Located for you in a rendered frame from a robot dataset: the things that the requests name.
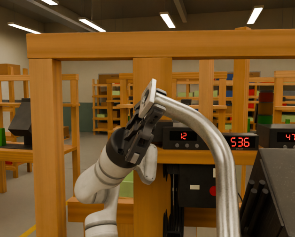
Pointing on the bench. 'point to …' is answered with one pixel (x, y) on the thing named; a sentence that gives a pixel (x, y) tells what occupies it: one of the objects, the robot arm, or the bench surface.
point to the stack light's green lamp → (265, 119)
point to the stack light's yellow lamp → (265, 109)
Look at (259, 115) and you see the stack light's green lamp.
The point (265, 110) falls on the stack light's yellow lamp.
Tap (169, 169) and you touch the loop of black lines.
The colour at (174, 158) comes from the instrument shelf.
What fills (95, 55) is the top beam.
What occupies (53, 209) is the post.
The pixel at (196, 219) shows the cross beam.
